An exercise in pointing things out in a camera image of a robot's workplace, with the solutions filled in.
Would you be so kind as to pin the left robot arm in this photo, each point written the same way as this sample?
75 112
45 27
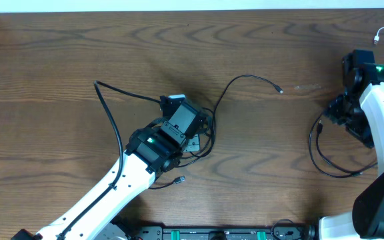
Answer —
152 150

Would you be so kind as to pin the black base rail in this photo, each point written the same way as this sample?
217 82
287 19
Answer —
283 229

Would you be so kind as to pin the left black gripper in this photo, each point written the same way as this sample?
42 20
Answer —
204 119

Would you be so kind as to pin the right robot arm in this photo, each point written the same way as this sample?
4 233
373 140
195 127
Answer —
363 80

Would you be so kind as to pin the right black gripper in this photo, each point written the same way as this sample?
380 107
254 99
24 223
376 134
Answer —
337 111

